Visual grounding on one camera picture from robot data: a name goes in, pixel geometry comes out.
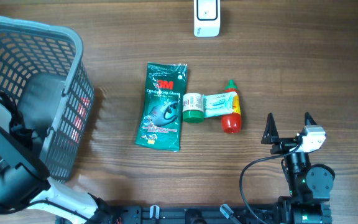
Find white barcode scanner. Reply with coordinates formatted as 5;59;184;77
193;0;221;37

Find grey plastic mesh basket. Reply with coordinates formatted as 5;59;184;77
0;16;94;183

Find green 3M gloves packet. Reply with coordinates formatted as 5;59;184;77
135;63;188;151

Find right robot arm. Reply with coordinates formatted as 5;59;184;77
261;112;335;224

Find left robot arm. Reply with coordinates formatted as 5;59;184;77
0;91;114;223

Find left camera cable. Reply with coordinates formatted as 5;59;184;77
0;198;90;222

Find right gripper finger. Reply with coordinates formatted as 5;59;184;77
261;113;280;144
305;112;317;126

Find camera cable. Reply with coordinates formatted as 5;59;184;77
0;198;90;222
239;136;304;224

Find green lid white jar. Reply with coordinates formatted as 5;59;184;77
182;93;204;123

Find pale green wipes packet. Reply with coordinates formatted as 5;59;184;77
203;91;237;118

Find red sriracha sauce bottle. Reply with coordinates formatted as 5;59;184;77
221;80;242;134

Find right camera cable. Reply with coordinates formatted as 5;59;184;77
239;136;304;224

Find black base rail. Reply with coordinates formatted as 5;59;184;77
112;202;333;224

